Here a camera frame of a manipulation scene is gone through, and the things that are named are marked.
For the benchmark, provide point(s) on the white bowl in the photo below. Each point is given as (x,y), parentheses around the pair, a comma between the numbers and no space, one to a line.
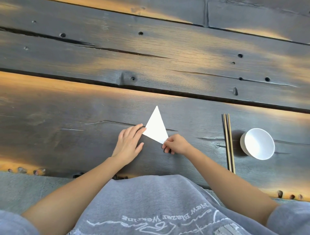
(258,144)

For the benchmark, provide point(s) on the brown wooden chopstick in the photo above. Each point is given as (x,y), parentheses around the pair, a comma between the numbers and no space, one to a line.
(231,144)
(227,142)

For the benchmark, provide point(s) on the person's right forearm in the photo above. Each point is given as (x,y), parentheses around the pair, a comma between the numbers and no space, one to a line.
(232,186)

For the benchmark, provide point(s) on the white paper napkin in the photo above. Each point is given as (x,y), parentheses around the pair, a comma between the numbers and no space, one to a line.
(157,128)

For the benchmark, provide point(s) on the person's right hand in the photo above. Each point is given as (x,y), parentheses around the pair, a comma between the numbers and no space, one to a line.
(178,144)

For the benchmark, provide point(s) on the grey printed sweatshirt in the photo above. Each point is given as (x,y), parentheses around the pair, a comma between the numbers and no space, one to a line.
(155,208)

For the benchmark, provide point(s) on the person's right fingers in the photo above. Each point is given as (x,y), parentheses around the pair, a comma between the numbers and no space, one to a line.
(168,146)

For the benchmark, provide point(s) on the person's left middle finger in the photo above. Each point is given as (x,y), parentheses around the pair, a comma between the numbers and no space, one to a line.
(137,130)

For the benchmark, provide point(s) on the person's left thumb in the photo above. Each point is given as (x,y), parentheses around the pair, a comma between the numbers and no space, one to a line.
(138,148)

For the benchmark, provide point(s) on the person's left little finger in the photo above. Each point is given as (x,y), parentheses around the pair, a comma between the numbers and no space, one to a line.
(121,135)

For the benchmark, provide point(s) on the person's left hand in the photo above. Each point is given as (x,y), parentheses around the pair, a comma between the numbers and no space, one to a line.
(126,146)

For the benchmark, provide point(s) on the person's left forearm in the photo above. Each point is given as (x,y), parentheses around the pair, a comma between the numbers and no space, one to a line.
(72,188)

